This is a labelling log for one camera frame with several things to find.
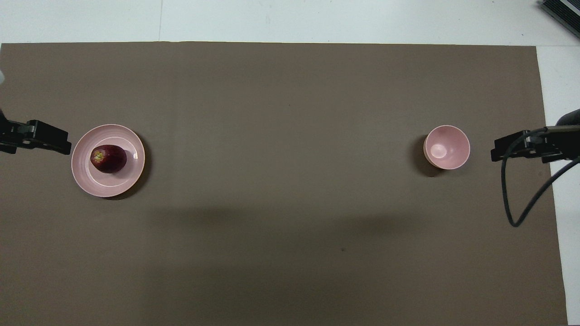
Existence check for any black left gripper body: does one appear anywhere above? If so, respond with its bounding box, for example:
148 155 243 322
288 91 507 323
0 110 29 155

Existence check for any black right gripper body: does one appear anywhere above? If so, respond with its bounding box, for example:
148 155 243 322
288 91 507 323
525 125 580 164

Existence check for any dark red apple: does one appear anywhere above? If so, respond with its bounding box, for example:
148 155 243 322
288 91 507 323
90 144 127 174

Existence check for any pink bowl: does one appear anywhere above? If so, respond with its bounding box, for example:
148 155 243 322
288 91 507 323
423 125 471 171

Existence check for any pink plate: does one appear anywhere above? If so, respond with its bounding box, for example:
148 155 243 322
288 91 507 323
71 124 146 198

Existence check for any black ribbed device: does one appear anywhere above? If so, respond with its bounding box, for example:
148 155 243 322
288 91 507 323
541 0 580 39

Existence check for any brown table mat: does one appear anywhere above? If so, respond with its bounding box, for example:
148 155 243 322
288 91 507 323
0 42 568 326

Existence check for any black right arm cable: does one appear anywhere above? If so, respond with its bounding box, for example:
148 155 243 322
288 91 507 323
500 127 580 228

